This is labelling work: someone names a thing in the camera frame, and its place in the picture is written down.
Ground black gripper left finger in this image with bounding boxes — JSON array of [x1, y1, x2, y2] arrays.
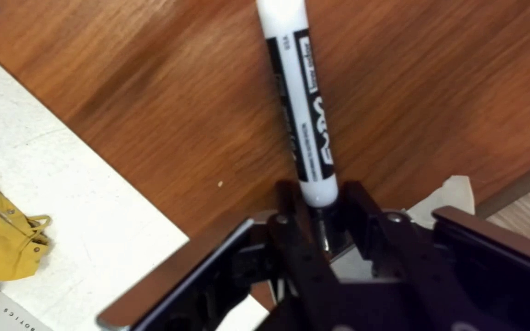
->
[[267, 178, 342, 290]]

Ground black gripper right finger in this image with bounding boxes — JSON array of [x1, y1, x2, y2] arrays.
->
[[340, 179, 440, 282]]

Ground white marker with black label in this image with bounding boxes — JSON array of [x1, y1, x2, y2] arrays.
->
[[254, 0, 344, 253]]

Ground yellow fabric bag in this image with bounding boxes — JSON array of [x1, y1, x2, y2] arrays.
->
[[0, 159, 55, 284]]

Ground white printed box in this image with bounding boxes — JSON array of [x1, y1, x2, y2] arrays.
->
[[0, 288, 53, 331]]

